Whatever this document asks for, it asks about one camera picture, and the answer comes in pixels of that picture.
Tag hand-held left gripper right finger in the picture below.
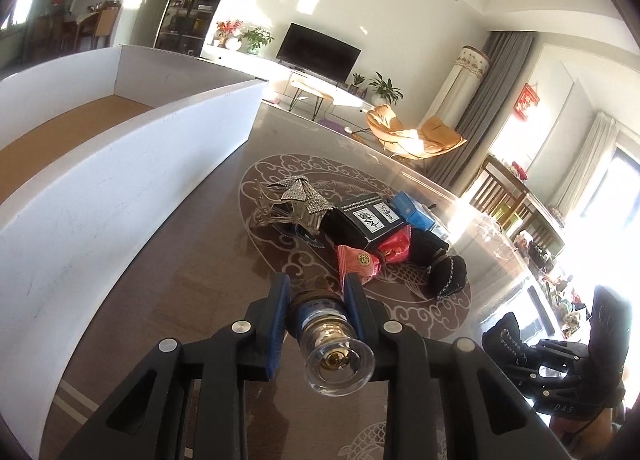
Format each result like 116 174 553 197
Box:
341 272 573 460

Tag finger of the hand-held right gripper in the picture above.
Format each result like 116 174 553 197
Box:
481 311 533 388
590 284 630 391

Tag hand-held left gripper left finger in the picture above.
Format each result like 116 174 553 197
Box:
47 272 292 460

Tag brown coil hair tie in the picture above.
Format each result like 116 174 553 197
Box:
295 282 346 302

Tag red packet with gold seal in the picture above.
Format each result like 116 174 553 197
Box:
336 244 383 293

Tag spray bottle with clear cap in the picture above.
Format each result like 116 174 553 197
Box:
290 277 376 397

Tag black printed box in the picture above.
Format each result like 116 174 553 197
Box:
332 192 408 256

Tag black fabric pouch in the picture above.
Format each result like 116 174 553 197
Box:
407 229 468 300

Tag silver rhinestone bow claw clip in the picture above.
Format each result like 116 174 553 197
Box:
247 175 333 246

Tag white cardboard box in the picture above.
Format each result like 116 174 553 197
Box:
0 44 271 460

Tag dark patterned glass desktop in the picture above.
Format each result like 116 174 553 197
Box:
40 102 640 460

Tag pile of small clutter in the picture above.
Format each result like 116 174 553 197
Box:
515 235 596 331

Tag blue and white box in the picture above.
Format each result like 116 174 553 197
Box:
390 191 437 233

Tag brown slatted wooden chair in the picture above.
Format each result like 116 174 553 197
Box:
470 162 531 236

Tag white sheer curtain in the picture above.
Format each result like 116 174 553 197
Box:
550 112 618 221

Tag orange lounge chair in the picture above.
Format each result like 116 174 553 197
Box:
415 115 468 158
366 104 426 158

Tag tall leafy potted plant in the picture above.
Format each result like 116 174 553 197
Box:
367 71 403 106

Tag wooden bench with hairpin legs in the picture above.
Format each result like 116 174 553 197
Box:
289 77 335 121

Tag grey curtain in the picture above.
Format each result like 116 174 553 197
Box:
425 30 535 186

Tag covered standing air conditioner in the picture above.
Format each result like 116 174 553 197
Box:
439 45 492 128

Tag black flat television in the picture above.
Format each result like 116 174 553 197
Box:
276 23 362 83

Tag white television cabinet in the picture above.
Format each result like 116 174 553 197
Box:
200 47 381 111

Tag bushy green potted plant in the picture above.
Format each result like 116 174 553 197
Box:
240 26 275 56

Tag vase of red flowers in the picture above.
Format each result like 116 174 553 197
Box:
215 19 243 51

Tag light wooden dining chair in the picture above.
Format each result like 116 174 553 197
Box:
92 7 121 48

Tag red wall hanging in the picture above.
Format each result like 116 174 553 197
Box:
515 82 541 122

